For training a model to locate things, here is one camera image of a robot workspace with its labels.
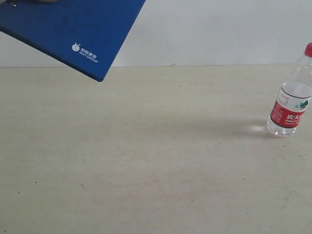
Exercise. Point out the person's open hand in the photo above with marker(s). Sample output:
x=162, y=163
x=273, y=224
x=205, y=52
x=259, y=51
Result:
x=47, y=1

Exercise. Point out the blue ring binder notebook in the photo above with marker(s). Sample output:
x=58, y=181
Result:
x=86, y=35

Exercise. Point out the clear plastic water bottle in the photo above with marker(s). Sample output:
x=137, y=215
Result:
x=293, y=98

